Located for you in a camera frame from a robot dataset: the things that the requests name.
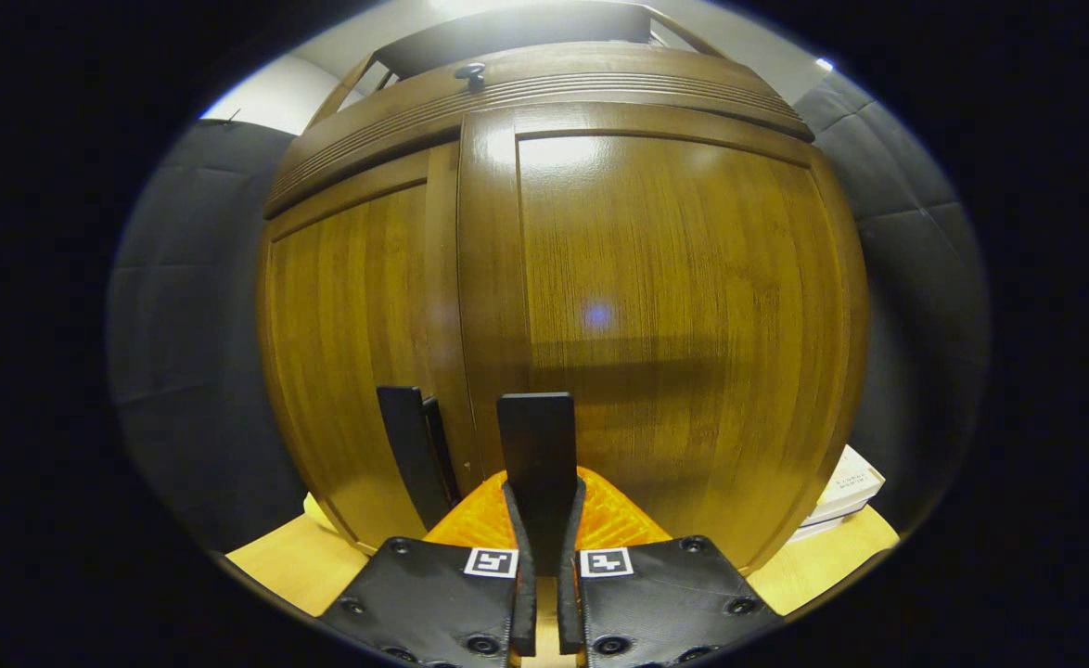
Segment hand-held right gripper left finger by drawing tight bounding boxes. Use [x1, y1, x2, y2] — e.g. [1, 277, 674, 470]
[317, 469, 538, 668]

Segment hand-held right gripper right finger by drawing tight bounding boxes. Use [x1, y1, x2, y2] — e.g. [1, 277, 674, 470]
[558, 467, 782, 668]

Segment wooden shoe cabinet door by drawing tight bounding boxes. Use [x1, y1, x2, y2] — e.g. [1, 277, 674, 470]
[257, 144, 485, 548]
[456, 102, 870, 574]

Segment wooden double-door shoe cabinet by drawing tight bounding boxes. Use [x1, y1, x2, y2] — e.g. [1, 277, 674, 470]
[257, 0, 870, 576]

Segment wooden cabinet drawer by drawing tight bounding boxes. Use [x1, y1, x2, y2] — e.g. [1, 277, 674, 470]
[263, 42, 814, 219]

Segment yellow soft object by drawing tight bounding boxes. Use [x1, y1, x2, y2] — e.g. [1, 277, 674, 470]
[303, 492, 341, 534]

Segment beige book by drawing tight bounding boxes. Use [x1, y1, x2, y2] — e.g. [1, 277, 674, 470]
[809, 445, 887, 525]

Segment black backdrop cloth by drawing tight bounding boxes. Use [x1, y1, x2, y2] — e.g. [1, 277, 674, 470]
[107, 70, 991, 553]

